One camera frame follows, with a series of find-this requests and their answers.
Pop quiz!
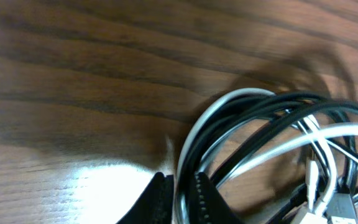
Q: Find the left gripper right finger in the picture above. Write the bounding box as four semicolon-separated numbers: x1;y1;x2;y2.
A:
188;172;241;224

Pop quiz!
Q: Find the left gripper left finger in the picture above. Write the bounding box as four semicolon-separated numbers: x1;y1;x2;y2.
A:
117;172;174;224

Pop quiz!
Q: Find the black USB cable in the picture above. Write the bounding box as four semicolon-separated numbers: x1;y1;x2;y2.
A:
174;90;358;224

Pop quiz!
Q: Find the white USB cable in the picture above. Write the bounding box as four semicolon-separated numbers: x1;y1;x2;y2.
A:
172;87;358;224

